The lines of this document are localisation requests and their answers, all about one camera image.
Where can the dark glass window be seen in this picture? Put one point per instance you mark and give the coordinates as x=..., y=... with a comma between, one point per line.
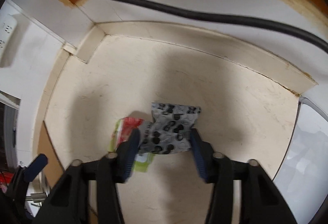
x=10, y=136

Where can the red and green snack wrapper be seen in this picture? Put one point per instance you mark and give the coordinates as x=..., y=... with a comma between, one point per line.
x=125, y=126

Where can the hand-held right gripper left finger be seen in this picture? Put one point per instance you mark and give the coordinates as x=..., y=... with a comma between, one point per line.
x=129, y=154

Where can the white wall holder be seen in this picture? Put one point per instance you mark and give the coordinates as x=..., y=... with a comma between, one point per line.
x=10, y=99

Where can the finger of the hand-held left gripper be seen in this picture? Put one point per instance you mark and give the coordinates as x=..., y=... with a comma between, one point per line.
x=35, y=166

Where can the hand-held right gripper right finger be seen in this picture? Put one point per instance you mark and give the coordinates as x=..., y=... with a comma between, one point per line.
x=198, y=157

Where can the brown cardboard sheet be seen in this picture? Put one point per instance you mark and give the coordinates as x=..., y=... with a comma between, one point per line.
x=48, y=142

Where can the white power strip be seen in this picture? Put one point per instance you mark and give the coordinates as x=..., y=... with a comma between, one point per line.
x=6, y=34

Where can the black and white patterned wrapper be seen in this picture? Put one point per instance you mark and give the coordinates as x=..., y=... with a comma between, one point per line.
x=169, y=126

